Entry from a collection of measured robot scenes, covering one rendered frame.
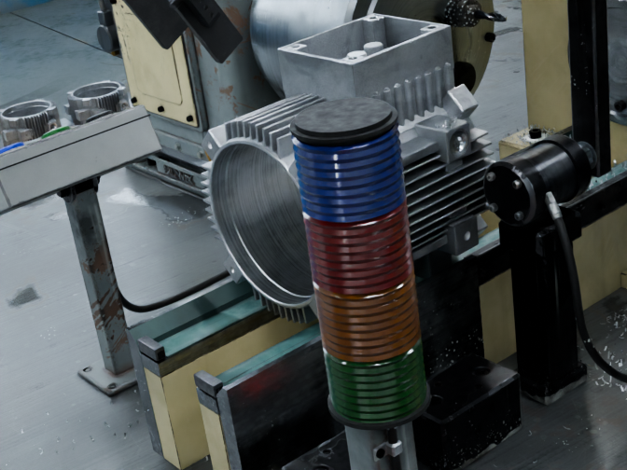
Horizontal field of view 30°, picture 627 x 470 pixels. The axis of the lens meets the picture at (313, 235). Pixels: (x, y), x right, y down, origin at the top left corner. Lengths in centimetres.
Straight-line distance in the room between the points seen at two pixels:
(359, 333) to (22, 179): 53
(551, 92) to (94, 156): 57
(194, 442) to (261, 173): 26
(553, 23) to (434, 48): 37
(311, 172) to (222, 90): 90
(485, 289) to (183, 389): 30
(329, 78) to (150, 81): 68
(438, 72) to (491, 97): 86
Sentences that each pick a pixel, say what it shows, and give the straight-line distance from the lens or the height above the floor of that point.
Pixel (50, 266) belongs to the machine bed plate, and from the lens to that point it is 155.
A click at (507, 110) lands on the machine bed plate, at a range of 185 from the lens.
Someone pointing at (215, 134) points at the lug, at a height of 109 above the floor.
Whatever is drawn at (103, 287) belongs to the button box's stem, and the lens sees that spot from 121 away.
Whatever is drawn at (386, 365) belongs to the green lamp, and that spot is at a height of 107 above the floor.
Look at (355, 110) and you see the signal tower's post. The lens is 65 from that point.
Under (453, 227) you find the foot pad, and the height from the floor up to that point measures 98.
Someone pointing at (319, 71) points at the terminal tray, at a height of 113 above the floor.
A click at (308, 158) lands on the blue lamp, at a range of 63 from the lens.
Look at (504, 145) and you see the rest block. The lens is 143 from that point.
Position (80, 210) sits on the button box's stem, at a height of 100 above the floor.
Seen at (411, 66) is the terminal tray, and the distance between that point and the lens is 103.
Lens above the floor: 143
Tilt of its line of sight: 25 degrees down
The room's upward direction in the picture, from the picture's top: 8 degrees counter-clockwise
